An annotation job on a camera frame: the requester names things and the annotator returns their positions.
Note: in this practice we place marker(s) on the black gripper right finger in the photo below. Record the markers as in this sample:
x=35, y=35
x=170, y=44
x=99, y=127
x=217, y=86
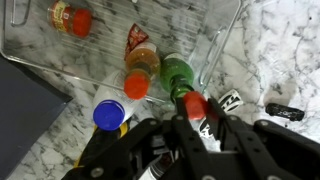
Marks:
x=246, y=143

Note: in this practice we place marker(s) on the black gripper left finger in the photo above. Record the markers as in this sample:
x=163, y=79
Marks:
x=186, y=140

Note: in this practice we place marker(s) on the green glass bottle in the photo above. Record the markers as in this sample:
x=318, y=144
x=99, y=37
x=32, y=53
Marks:
x=175, y=71

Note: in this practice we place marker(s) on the white bottle blue cap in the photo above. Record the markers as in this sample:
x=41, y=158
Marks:
x=108, y=115

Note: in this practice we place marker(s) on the orange sauce bottle red cap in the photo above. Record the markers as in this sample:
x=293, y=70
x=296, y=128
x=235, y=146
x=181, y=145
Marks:
x=141, y=60

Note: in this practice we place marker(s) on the black white patterned sunglasses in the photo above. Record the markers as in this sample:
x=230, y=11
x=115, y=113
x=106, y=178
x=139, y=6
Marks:
x=231, y=100

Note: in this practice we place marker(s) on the small black toy car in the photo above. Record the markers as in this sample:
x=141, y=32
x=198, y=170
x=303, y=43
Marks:
x=285, y=111

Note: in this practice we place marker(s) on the red sauce packet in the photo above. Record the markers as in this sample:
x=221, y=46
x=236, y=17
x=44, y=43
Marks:
x=136, y=35

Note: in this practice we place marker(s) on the clear plastic bin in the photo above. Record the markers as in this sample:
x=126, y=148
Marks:
x=100, y=43

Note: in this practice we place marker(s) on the dark blue flat box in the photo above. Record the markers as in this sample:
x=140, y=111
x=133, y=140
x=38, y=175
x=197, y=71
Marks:
x=26, y=110

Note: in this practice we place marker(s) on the spice jar red lid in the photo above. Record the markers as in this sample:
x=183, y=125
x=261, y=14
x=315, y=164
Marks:
x=71, y=20

